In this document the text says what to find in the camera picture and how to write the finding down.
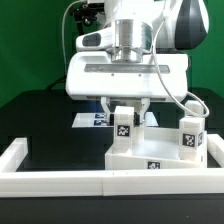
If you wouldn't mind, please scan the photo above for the white U-shaped obstacle fence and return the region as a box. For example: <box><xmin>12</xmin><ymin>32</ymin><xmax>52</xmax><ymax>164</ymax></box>
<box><xmin>0</xmin><ymin>138</ymin><xmax>224</xmax><ymax>197</ymax></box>

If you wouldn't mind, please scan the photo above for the white sheet with tags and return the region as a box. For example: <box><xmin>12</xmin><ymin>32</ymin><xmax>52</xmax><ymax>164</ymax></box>
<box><xmin>72</xmin><ymin>112</ymin><xmax>158</xmax><ymax>128</ymax></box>

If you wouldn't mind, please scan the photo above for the white square table top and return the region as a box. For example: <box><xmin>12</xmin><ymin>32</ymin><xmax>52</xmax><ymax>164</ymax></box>
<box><xmin>105</xmin><ymin>128</ymin><xmax>207</xmax><ymax>170</ymax></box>

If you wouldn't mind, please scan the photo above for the white cable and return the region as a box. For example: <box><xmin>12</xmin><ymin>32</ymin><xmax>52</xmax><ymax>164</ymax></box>
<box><xmin>61</xmin><ymin>0</ymin><xmax>88</xmax><ymax>84</ymax></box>

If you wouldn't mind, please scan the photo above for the black cable bundle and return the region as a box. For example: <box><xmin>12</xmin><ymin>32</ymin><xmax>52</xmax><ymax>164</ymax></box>
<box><xmin>45</xmin><ymin>74</ymin><xmax>68</xmax><ymax>92</ymax></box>

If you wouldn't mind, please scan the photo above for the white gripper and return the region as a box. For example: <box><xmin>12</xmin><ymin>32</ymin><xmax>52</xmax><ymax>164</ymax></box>
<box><xmin>66</xmin><ymin>28</ymin><xmax>188</xmax><ymax>126</ymax></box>

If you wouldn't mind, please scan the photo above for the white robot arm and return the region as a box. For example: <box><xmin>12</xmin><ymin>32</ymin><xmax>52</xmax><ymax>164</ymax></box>
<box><xmin>66</xmin><ymin>0</ymin><xmax>209</xmax><ymax>115</ymax></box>

